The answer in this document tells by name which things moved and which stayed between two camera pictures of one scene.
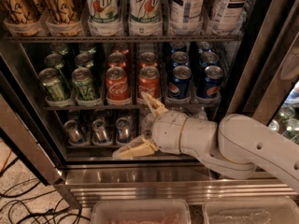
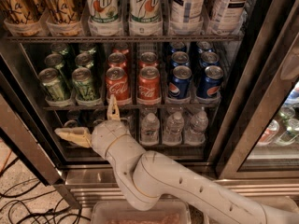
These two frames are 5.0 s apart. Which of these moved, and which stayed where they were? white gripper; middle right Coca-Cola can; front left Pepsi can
Moved: white gripper
Stayed: middle right Coca-Cola can; front left Pepsi can
